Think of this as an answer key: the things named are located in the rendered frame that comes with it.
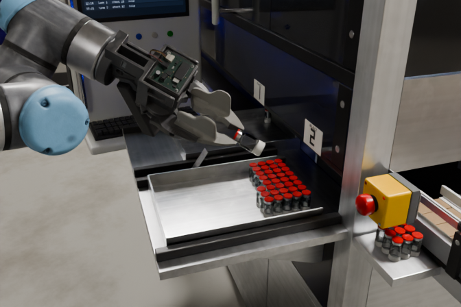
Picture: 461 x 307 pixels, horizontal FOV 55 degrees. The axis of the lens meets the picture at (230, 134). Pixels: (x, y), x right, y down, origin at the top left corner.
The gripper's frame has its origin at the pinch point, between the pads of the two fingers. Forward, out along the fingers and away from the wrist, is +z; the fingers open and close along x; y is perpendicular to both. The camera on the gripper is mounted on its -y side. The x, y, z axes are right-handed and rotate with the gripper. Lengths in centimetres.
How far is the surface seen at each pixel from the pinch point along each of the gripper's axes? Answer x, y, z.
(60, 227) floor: 5, -198, -51
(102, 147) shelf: 18, -86, -33
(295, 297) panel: 1, -68, 41
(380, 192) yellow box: 10.2, -10.6, 29.1
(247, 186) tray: 13.1, -43.7, 11.2
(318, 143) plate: 23.8, -27.4, 19.6
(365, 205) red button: 7.5, -12.4, 28.0
